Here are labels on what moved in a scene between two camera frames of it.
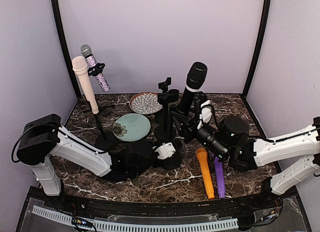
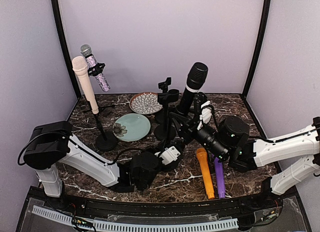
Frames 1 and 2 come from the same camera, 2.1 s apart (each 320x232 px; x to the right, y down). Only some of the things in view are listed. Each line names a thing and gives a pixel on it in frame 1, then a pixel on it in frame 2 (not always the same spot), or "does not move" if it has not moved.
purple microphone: [220, 177] does not move
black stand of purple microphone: [167, 132] does not move
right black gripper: [186, 131] does not move
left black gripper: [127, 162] to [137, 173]
